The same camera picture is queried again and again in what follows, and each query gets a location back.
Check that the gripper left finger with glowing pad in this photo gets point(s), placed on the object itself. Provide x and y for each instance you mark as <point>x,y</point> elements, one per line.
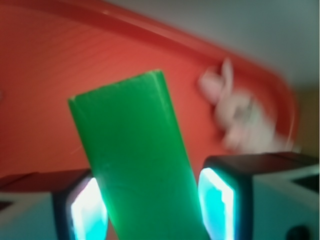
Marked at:
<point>58,205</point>

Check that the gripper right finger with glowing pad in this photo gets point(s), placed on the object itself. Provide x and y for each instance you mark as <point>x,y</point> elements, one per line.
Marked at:
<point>267,196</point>

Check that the green rectangular block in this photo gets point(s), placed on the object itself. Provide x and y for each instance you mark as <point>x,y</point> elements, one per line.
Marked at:
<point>132,140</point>

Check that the pink plush bunny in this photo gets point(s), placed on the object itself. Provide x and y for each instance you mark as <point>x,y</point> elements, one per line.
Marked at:
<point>246,126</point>

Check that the red plastic tray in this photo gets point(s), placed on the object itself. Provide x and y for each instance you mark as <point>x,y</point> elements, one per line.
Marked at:
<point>51,50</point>

